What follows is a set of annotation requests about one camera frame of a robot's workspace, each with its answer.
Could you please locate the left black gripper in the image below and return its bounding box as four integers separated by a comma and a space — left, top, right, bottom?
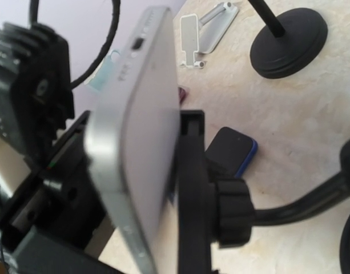
0, 111, 115, 273

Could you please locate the silver folding phone stand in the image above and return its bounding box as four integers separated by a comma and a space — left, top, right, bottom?
180, 2, 239, 69

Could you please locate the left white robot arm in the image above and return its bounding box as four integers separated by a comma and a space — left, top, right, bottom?
0, 23, 115, 273

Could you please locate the light blue mug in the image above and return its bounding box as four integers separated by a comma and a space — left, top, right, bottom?
87, 50, 120, 92

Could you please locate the black tall phone stand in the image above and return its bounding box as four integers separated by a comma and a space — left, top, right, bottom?
249, 1, 328, 79

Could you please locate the blue phone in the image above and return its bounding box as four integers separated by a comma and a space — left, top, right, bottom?
204, 127, 258, 182

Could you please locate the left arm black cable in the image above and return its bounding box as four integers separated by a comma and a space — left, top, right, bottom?
29, 0, 123, 89

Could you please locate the black phone red case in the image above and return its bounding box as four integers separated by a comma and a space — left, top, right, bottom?
178, 85, 190, 104

